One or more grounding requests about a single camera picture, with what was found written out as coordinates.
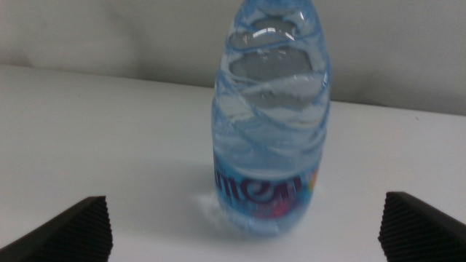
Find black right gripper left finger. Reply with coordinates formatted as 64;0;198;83
0;195;114;262

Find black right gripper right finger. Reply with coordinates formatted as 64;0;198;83
377;191;466;262

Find clear water bottle blue cap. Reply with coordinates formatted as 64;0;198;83
210;0;332;237

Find white backdrop curtain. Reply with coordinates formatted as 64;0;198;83
0;0;466;116

